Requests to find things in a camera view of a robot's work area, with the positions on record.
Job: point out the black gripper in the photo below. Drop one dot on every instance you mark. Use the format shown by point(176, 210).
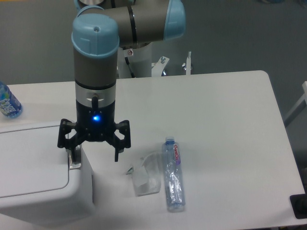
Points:
point(95, 122)

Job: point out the white push-lid trash can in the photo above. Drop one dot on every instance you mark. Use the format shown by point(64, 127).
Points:
point(39, 182)

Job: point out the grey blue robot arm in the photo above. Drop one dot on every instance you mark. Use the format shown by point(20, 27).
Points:
point(97, 33)

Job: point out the crumpled clear plastic wrapper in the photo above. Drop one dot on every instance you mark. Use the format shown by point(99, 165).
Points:
point(145, 175)

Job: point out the blue labelled water bottle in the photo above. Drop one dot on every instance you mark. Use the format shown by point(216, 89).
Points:
point(9, 105)

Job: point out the clear empty plastic bottle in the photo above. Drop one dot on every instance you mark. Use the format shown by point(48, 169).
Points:
point(173, 176)

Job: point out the black clamp at table edge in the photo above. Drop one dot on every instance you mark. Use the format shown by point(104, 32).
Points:
point(299, 205)

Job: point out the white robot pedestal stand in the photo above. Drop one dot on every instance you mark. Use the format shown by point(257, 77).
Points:
point(136, 62)

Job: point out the white frame at right edge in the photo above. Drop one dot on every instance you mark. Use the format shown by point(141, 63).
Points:
point(297, 108)

